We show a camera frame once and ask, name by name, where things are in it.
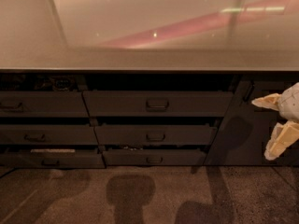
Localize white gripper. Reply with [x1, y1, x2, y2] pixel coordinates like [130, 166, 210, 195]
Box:
[251, 82, 299, 161]

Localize dark drawer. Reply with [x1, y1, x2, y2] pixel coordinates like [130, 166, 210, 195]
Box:
[103, 149, 206, 166]
[95, 125, 218, 147]
[0, 91, 88, 118]
[83, 91, 233, 117]
[0, 148, 106, 169]
[0, 125, 97, 145]

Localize pale flat item bottom drawer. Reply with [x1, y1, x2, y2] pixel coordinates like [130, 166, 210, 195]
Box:
[30, 148, 76, 153]

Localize dark clutter in left drawer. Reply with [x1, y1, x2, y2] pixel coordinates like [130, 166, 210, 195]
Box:
[0, 74, 77, 91]

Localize dark right cabinet door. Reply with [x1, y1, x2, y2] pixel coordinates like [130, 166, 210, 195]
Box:
[205, 77, 299, 166]

